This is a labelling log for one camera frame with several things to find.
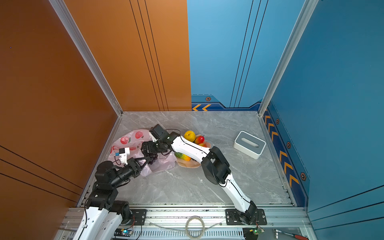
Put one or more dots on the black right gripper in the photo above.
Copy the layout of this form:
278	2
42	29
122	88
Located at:
150	143

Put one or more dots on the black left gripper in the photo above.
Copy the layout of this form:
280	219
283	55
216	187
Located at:
133	165

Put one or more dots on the pink printed plastic bag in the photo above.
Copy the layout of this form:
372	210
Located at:
133	140

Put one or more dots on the purple grape bunch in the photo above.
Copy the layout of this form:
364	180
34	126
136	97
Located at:
153	159

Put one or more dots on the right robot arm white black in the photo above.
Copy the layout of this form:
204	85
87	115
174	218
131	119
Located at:
214	164

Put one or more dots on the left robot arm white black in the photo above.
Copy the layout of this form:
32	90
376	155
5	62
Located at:
104	217

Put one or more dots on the yellow lemon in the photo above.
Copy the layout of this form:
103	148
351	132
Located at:
186	158

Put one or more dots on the yellow orange fruit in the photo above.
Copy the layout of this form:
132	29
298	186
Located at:
190	136

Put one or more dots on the pink fruit plate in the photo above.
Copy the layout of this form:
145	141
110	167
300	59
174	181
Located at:
192	164

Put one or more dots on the red yellow apple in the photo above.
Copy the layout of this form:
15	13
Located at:
199	139

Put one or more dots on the left green circuit board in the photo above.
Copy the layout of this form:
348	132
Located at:
125	232

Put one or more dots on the green circuit board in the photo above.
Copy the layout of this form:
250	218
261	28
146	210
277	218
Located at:
257	231
125	232

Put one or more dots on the white grey tissue box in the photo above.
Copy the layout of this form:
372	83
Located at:
250	145

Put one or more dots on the right green circuit board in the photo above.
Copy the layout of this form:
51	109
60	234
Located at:
257	231

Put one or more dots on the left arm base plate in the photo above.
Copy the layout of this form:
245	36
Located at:
137	217

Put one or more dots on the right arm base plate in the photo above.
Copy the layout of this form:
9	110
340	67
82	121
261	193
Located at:
235	217

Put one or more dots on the aluminium front rail frame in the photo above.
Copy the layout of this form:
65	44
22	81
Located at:
201	222

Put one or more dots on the left aluminium corner post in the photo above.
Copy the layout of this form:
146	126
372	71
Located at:
75	34

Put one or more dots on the aluminium corner post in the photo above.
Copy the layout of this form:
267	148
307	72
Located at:
75	34
295	36

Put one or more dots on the red handled tool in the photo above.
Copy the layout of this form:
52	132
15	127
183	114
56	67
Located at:
295	236

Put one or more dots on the right aluminium corner post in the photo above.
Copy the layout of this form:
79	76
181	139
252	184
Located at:
295	36

